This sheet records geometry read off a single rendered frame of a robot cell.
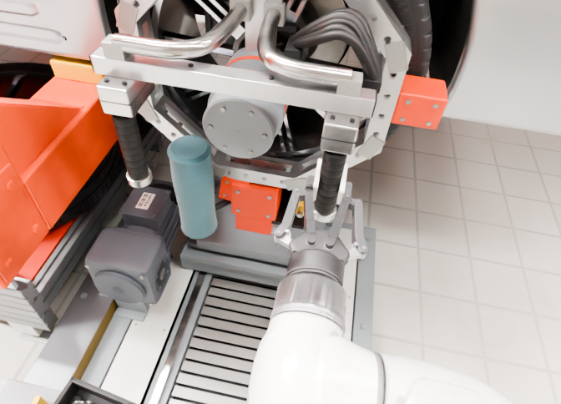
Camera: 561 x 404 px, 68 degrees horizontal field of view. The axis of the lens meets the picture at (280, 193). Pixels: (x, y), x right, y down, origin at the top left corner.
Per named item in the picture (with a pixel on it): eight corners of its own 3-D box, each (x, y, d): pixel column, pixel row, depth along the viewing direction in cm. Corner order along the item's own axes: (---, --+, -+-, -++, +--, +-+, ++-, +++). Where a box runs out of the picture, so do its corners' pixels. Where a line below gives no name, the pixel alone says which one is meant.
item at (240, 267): (338, 217, 160) (342, 200, 153) (327, 298, 136) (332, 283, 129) (214, 194, 165) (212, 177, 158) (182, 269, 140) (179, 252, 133)
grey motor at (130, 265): (208, 229, 153) (200, 159, 127) (164, 336, 124) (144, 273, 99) (161, 220, 154) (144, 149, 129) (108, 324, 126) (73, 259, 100)
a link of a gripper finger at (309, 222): (314, 259, 59) (304, 258, 59) (310, 200, 66) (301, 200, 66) (317, 242, 56) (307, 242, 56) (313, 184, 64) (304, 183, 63)
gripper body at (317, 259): (279, 296, 56) (290, 243, 63) (341, 309, 55) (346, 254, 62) (282, 265, 51) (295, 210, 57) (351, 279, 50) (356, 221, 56)
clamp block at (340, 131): (356, 120, 67) (363, 92, 63) (352, 156, 61) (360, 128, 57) (325, 115, 67) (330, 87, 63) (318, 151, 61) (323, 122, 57)
